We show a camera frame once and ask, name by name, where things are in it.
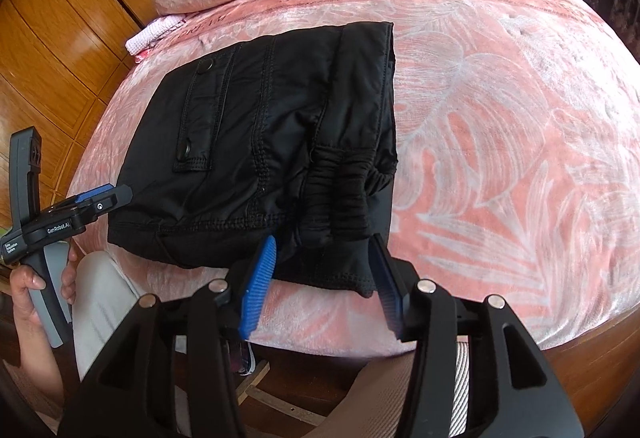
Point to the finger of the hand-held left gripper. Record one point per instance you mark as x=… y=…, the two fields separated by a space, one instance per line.
x=92 y=195
x=107 y=204

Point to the wooden bed frame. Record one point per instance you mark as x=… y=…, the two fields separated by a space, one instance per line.
x=600 y=368

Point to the person's left forearm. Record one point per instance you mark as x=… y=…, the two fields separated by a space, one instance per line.
x=40 y=368

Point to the wooden wardrobe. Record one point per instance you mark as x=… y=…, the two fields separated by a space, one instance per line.
x=55 y=42

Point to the black pants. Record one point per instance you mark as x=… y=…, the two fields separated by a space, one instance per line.
x=260 y=127

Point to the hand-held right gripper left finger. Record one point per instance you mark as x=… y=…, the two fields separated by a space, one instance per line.
x=257 y=288

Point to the person's leg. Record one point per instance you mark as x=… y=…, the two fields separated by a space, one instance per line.
x=105 y=298
x=350 y=398

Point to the person's left hand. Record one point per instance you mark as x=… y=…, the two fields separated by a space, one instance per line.
x=25 y=288

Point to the white towel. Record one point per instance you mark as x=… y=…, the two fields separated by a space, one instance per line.
x=152 y=33

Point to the pink printed blanket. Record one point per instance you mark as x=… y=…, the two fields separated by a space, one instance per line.
x=500 y=142

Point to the dark shoe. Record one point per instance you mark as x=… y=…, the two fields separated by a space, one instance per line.
x=248 y=359

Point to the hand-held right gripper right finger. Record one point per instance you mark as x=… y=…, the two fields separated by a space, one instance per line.
x=387 y=288

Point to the person's right leg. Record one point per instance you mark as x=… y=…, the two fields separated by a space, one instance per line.
x=350 y=398

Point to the person's left leg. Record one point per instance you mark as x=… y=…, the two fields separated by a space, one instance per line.
x=105 y=298

